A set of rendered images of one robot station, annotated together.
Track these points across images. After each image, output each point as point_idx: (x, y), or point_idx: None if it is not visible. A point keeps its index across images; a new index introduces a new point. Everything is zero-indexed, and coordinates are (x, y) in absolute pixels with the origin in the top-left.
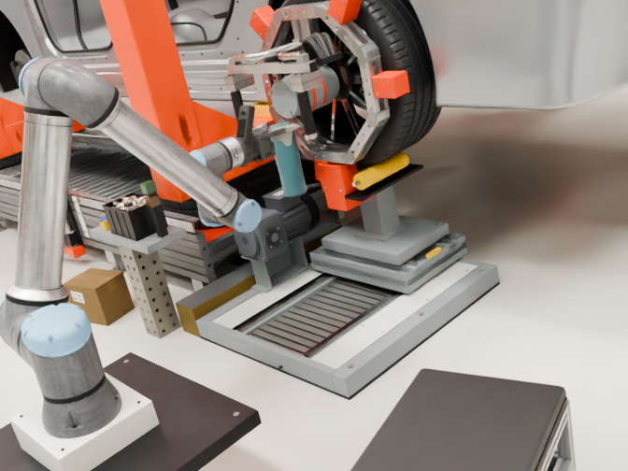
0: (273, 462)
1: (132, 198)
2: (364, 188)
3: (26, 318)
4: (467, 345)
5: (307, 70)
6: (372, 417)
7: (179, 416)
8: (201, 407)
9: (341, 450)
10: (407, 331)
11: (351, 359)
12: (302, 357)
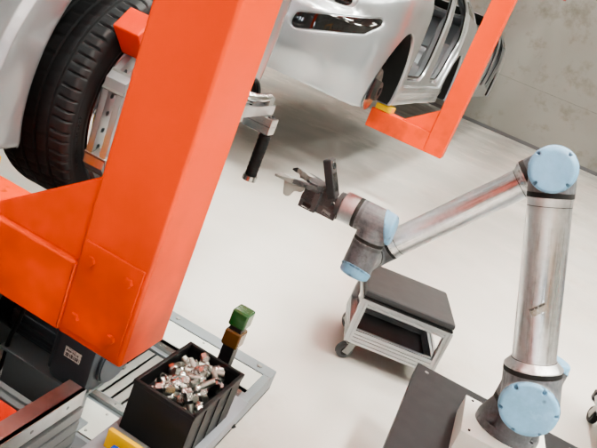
0: (349, 435)
1: (183, 372)
2: None
3: (561, 364)
4: (192, 319)
5: (272, 112)
6: (287, 379)
7: (443, 401)
8: (430, 389)
9: (326, 396)
10: (205, 330)
11: (248, 364)
12: (246, 394)
